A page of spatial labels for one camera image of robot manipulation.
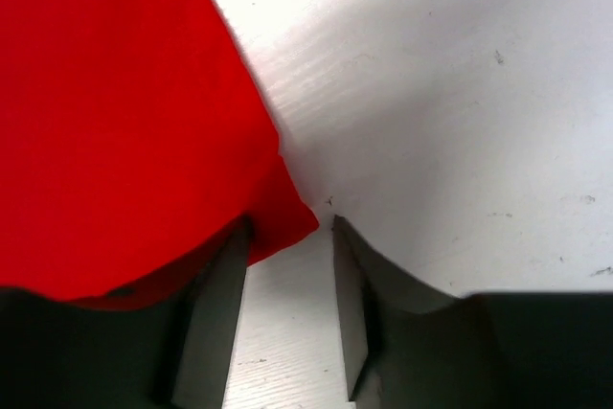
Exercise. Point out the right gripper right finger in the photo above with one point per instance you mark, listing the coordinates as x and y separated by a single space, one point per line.
406 344

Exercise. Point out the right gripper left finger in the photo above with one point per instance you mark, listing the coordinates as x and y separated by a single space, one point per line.
158 346

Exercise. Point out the red t shirt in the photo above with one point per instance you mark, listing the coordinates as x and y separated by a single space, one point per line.
133 138

